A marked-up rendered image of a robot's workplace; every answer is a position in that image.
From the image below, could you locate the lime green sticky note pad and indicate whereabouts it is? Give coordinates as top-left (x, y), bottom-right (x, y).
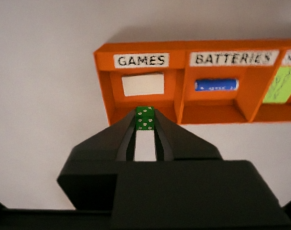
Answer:
top-left (262, 64), bottom-right (291, 101)

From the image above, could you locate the green die with white pips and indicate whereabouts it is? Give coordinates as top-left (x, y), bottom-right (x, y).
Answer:
top-left (136, 106), bottom-right (154, 131)

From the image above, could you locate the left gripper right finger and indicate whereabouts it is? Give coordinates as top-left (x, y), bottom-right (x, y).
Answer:
top-left (153, 109), bottom-right (224, 161)

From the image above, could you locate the orange three-compartment bin rack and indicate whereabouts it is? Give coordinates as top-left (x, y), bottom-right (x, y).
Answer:
top-left (92, 36), bottom-right (291, 126)

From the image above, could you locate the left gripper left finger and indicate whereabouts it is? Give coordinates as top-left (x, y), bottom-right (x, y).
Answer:
top-left (65, 109), bottom-right (137, 162)

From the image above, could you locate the blue aa battery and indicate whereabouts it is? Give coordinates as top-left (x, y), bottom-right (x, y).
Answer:
top-left (194, 77), bottom-right (239, 91)

